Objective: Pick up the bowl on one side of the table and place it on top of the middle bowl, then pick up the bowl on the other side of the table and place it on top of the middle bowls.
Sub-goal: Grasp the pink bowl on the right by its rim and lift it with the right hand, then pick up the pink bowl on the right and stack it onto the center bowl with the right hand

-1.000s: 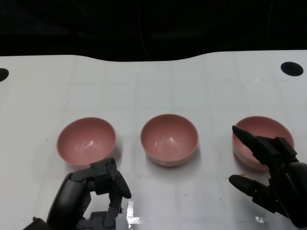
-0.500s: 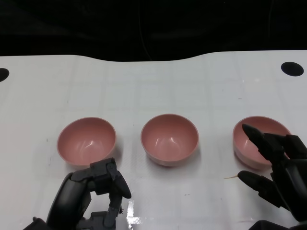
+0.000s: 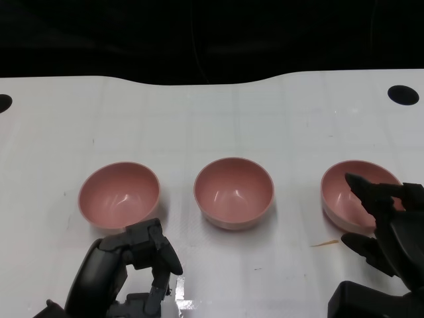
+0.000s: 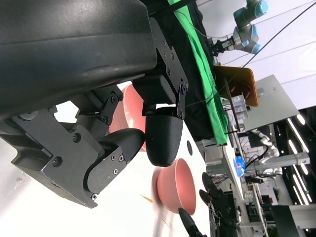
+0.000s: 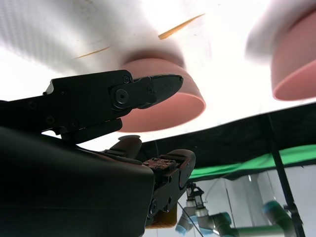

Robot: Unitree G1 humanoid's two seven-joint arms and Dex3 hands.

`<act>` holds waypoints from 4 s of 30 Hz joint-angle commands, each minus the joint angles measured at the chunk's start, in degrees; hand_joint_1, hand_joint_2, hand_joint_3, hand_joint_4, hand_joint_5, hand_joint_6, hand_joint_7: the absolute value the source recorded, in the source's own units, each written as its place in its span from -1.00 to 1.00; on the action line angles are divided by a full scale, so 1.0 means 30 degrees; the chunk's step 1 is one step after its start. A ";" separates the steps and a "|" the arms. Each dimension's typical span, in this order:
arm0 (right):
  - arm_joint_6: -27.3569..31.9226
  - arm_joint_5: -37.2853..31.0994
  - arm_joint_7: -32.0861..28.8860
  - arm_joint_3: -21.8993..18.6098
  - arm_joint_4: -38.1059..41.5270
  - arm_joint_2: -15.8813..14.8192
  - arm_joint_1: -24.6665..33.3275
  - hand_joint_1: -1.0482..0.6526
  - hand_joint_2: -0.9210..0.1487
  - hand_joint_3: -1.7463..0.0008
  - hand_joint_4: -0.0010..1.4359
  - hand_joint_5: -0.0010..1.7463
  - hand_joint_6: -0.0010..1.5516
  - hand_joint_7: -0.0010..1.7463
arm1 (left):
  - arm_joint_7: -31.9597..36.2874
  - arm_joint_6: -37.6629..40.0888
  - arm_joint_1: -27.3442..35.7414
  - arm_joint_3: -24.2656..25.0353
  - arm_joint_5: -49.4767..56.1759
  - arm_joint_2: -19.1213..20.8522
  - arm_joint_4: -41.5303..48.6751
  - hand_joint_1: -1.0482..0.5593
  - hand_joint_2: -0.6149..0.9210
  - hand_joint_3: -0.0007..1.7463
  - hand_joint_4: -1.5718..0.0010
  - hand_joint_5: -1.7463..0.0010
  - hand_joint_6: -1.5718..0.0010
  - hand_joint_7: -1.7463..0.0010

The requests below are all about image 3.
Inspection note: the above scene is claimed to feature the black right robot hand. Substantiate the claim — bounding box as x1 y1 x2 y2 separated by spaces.
341 173 424 293

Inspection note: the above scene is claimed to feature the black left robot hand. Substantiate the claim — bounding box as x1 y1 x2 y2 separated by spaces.
65 217 184 318

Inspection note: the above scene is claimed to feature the pink plastic bowl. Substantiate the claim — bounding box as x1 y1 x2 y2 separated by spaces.
78 161 162 230
193 157 275 232
320 160 407 233

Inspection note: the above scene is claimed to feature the clear shiny tape strip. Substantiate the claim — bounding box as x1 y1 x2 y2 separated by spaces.
174 276 199 311

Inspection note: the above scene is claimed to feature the black backdrop cloth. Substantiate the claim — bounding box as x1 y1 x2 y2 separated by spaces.
0 0 424 85

